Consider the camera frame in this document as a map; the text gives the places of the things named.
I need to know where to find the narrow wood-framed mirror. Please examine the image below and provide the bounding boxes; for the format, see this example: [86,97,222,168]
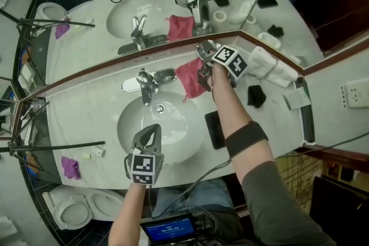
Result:
[240,0,369,75]

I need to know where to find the dark wooden door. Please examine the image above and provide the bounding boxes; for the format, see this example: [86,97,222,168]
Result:
[310,175,369,246]

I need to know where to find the person's blue jeans legs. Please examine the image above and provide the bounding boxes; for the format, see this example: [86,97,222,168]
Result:
[151,178,234,217]

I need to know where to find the person's dark shirt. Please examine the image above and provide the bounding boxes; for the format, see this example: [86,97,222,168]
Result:
[240,160,338,246]

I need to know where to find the person's right forearm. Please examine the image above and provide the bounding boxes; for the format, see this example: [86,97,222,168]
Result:
[212,65,274,171]

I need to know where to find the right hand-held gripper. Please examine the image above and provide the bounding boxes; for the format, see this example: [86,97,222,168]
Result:
[197,40,249,92]

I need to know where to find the white wall power socket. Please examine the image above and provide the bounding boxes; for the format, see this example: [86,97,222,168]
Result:
[340,77,369,109]

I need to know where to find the chest-mounted screen device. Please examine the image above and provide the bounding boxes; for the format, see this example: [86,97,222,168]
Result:
[140,214,199,245]

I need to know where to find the white green sign card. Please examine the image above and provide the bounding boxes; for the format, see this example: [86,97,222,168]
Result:
[283,89,311,111]

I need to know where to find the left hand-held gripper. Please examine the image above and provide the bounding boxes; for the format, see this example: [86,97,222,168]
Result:
[124,124,165,186]

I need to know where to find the dark wooden door frame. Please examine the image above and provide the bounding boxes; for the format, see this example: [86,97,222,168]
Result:
[293,143,369,173]

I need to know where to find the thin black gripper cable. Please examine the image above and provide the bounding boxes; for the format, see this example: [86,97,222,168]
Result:
[146,184,156,214]

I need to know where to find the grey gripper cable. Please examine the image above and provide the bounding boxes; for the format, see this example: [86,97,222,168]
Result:
[152,158,234,214]

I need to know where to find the white folded towel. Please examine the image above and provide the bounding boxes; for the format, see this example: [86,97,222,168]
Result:
[266,60,299,89]
[246,46,279,78]

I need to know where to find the long black tray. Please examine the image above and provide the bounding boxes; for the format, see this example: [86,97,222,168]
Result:
[293,76,317,146]

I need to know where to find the clear glass tumbler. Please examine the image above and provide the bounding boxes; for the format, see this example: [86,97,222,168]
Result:
[27,99,48,113]

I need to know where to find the large wood-framed mirror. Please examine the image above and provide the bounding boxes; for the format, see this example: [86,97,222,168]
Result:
[0,0,282,101]

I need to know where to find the person's left forearm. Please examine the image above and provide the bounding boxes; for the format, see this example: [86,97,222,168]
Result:
[108,181,150,246]

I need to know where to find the cream paper roll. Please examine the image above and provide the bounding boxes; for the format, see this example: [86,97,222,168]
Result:
[42,192,54,211]

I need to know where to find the black armband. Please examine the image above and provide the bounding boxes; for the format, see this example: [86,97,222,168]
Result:
[224,120,269,158]

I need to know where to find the chrome faucet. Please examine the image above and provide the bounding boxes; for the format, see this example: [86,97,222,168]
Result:
[121,67,178,107]

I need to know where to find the black tripod stand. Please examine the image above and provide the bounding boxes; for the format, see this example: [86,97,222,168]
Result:
[0,100,106,179]

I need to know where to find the thick black cable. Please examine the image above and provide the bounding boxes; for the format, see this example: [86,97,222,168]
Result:
[276,131,369,159]

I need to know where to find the purple cloth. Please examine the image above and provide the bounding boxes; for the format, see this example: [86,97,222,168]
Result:
[61,156,81,180]

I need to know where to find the black smartphone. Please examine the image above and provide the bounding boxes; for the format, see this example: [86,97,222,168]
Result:
[204,111,227,150]

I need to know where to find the red cloth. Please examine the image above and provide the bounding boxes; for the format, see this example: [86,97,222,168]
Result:
[175,57,213,99]

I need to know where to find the white toilet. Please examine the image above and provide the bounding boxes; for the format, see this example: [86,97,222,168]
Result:
[43,184,126,231]

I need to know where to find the white sink basin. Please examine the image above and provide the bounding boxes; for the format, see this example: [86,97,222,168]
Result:
[116,91,207,166]

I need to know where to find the orange blue bag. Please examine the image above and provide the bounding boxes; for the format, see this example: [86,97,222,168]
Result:
[25,154,40,175]

